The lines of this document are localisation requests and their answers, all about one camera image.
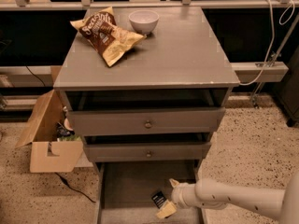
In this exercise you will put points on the items inside cardboard box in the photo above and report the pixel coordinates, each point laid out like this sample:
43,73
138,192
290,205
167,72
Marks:
64,131

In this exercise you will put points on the grey wooden drawer cabinet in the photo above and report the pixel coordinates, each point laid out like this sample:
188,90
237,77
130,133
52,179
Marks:
180,65

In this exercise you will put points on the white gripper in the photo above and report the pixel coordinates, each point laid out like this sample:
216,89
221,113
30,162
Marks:
179,194

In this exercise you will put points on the white ceramic bowl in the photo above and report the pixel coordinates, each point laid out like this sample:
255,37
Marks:
144,21

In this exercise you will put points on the yellow brown chip bag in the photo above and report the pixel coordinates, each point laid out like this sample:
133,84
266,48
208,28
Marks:
107,38

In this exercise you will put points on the open cardboard box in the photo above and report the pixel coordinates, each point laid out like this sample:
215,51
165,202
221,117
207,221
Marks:
48,155

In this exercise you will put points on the grey top drawer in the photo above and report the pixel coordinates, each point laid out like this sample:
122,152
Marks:
153,121

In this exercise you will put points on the dark blue rxbar wrapper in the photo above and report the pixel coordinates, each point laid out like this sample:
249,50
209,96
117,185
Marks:
158,198

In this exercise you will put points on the grey middle drawer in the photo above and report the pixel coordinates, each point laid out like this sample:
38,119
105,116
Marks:
147,152

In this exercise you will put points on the grey open bottom drawer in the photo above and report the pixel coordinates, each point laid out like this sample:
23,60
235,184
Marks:
126,190

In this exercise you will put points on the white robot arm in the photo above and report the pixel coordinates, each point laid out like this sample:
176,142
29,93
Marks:
281,205

